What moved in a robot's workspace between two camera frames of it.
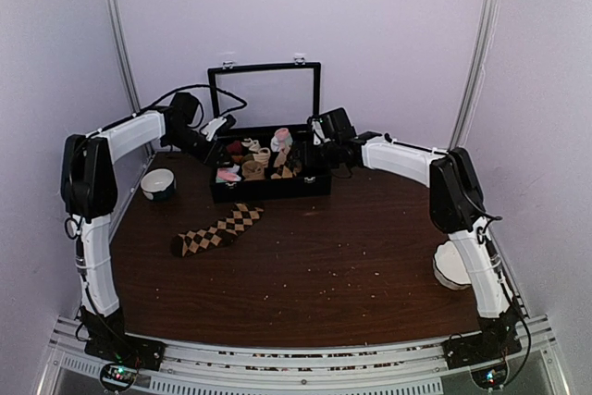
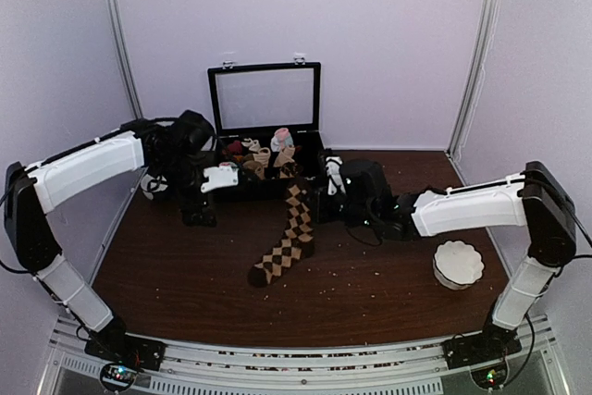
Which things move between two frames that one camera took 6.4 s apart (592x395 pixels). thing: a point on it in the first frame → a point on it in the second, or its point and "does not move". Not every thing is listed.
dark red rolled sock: x=234 y=147 does not move
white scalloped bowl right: x=449 y=268 does not move
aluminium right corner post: x=482 y=53 does not move
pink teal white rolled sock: x=282 y=138 does not move
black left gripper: x=212 y=154 → x=196 y=216
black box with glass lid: x=262 y=117 does not move
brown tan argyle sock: x=242 y=216 → x=296 y=242
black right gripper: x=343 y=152 → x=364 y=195
